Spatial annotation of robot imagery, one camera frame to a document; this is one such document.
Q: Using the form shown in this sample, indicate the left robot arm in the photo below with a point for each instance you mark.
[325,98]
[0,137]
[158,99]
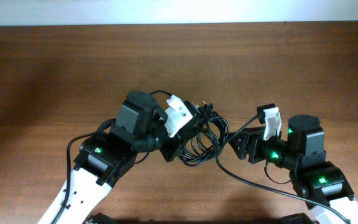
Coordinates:
[142,126]

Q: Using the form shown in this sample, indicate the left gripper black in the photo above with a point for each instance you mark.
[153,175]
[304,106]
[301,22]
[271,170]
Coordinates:
[176,141]

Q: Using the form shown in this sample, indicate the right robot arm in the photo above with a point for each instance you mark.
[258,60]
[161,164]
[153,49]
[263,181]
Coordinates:
[316,181]

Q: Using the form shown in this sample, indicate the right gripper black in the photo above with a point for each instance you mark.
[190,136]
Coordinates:
[253,149]

